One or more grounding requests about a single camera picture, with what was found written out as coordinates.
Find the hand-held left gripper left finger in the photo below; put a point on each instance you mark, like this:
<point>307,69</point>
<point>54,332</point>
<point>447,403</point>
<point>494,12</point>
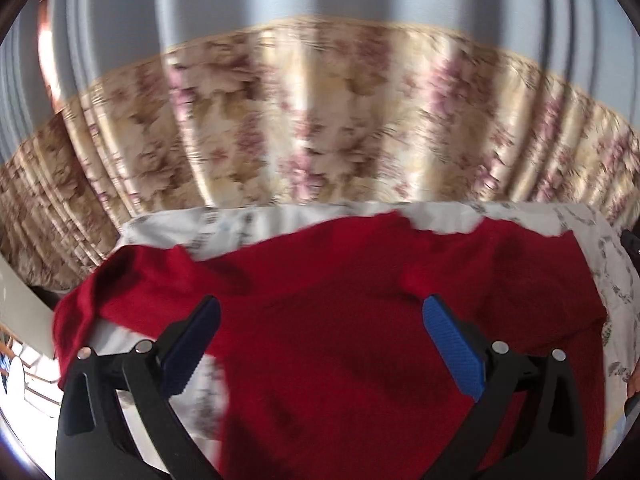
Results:
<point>192,345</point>

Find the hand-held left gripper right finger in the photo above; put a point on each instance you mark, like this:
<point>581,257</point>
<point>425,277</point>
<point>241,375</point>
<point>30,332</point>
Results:
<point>452,345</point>

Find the red knit sweater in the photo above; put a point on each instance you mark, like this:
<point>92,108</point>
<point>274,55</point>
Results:
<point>325,335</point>

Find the person's right hand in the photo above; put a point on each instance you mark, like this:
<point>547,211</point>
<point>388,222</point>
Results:
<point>634,382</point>

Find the white patterned bedsheet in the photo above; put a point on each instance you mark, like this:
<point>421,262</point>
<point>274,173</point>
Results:
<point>600,265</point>

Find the wooden rack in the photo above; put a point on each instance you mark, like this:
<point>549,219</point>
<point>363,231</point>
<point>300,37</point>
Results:
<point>30,375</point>

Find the white furniture panel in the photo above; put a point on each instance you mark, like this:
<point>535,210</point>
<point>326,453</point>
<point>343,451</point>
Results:
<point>25,285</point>

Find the blue curtain with floral hem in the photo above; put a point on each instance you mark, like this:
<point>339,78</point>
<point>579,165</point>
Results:
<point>320,135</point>

